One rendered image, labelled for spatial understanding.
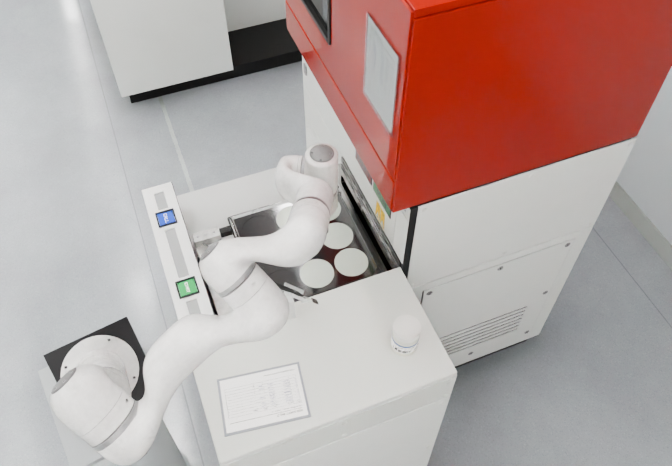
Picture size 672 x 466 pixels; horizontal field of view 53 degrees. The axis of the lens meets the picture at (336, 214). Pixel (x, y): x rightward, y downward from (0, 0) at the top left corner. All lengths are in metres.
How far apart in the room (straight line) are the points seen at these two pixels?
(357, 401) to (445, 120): 0.71
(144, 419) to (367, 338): 0.62
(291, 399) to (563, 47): 1.03
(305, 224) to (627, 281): 2.14
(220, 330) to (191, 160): 2.21
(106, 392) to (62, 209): 2.13
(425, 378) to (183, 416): 1.29
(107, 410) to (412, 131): 0.85
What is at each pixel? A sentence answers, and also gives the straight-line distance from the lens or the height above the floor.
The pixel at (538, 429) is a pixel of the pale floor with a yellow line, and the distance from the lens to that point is 2.83.
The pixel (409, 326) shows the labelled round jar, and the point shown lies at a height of 1.06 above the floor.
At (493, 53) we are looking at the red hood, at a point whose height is 1.67.
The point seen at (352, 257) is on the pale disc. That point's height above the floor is 0.90.
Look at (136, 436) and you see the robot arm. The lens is 1.48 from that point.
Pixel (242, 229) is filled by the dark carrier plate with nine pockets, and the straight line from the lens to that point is 2.08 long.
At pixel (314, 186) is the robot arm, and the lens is 1.54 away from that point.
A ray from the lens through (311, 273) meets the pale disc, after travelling 1.97.
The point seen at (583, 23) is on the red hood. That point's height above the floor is 1.68.
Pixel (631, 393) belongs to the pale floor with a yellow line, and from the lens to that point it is 3.01.
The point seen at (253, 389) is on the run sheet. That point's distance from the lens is 1.73.
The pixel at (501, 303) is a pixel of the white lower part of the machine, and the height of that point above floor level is 0.50.
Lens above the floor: 2.55
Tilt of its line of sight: 52 degrees down
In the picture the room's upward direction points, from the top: straight up
